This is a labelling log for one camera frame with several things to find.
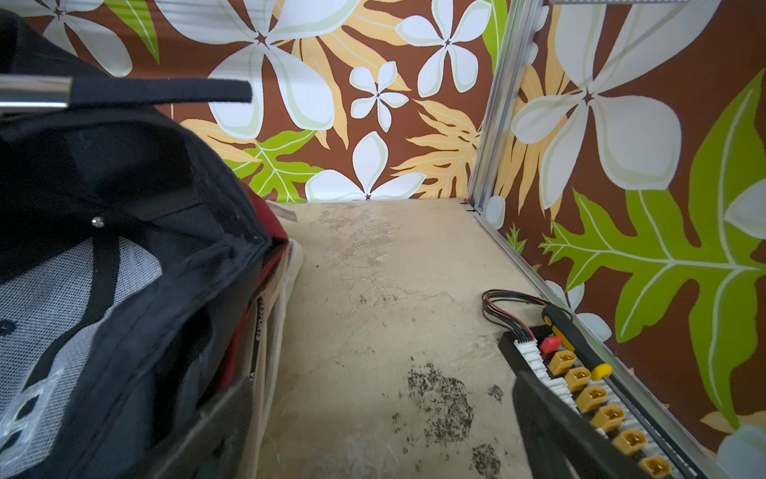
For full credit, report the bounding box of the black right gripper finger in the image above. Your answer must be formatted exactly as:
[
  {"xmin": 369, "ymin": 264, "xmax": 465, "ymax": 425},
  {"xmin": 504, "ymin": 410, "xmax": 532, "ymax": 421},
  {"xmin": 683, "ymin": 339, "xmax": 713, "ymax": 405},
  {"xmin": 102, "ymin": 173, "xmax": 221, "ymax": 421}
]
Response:
[{"xmin": 512, "ymin": 372, "xmax": 648, "ymax": 478}]

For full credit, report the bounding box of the red baseball cap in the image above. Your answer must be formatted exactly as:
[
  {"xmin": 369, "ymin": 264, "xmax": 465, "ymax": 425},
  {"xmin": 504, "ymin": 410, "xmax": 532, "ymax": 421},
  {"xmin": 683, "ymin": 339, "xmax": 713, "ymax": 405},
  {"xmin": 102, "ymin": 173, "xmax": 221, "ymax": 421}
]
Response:
[{"xmin": 214, "ymin": 182, "xmax": 291, "ymax": 393}]

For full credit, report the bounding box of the black baseball cap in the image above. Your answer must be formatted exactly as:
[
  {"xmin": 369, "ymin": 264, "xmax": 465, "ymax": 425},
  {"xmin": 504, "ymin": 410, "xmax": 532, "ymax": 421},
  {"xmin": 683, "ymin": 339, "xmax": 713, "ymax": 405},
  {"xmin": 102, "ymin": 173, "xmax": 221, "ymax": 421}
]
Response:
[{"xmin": 1, "ymin": 9, "xmax": 272, "ymax": 478}]

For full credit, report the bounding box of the white cap under pile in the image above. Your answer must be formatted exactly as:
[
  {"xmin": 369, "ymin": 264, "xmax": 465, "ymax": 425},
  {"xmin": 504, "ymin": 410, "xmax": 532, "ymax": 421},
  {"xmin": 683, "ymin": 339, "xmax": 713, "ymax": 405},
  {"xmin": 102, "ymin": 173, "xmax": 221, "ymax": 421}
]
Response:
[{"xmin": 237, "ymin": 196, "xmax": 304, "ymax": 478}]

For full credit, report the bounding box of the black parallel charging board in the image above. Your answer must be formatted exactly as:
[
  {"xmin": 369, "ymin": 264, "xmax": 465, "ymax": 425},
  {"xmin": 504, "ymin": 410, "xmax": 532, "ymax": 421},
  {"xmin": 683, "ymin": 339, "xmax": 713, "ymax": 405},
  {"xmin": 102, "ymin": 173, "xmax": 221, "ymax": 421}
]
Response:
[{"xmin": 482, "ymin": 289, "xmax": 709, "ymax": 478}]

